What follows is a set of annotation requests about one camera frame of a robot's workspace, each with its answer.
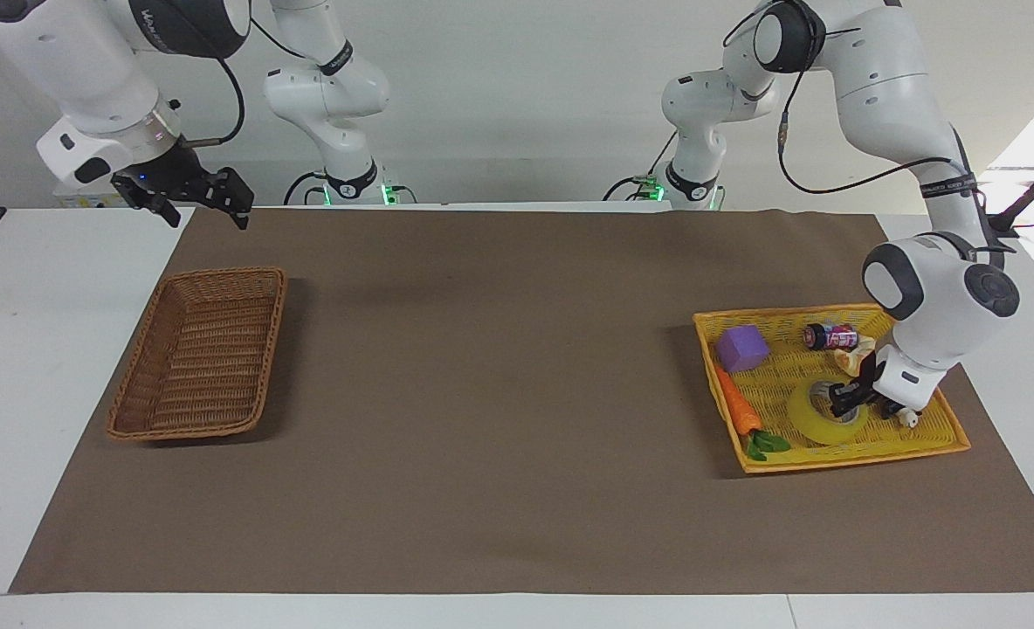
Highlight black cable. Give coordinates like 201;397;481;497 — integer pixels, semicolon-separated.
721;0;956;196
249;16;327;69
603;129;679;203
283;169;327;207
176;33;248;146

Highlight yellow translucent tape roll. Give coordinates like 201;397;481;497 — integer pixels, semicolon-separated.
787;379;868;447

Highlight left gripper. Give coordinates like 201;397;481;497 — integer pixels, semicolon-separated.
828;351;882;419

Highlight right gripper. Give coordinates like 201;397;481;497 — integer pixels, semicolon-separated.
110;142;257;232

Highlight yellow woven basket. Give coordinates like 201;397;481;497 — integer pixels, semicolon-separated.
693;302;973;475

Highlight orange toy carrot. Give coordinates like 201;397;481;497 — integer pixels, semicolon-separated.
713;364;792;462

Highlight beige toy bread piece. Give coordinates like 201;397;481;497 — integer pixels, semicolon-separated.
833;335;878;377

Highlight purple cube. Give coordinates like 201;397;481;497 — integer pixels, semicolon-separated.
714;324;771;375

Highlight brown wicker basket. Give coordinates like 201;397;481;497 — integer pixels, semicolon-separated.
106;266;289;443

